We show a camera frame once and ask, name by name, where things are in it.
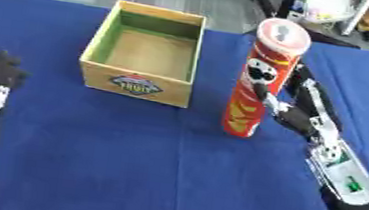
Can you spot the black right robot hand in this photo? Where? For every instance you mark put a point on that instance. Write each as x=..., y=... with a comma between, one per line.
x=301, y=114

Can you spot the tall red snack can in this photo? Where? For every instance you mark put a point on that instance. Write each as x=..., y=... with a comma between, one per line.
x=261, y=83

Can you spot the tan cardboard box green inside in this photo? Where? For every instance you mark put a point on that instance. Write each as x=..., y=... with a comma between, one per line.
x=144, y=53

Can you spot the black tripod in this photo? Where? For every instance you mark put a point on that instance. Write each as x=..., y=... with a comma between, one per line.
x=298, y=18

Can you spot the white bag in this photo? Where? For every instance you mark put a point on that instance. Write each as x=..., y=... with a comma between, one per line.
x=326, y=7

